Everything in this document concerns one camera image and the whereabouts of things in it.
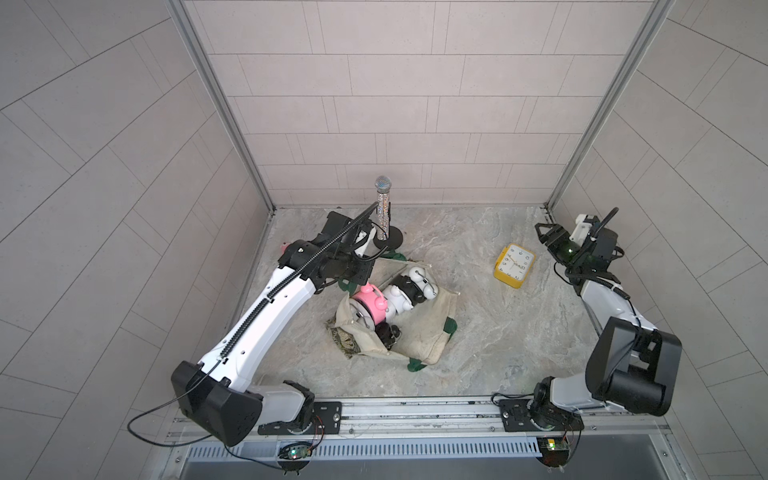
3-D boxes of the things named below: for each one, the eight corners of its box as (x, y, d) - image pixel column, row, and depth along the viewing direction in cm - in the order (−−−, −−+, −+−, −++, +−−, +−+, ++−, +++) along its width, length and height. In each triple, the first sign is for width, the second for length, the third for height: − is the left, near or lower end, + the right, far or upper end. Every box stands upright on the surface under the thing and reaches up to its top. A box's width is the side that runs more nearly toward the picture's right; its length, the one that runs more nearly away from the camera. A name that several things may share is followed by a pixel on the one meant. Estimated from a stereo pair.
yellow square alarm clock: (488, 274, 100) (491, 269, 97) (505, 244, 108) (508, 238, 105) (519, 290, 96) (523, 285, 93) (534, 258, 104) (538, 252, 101)
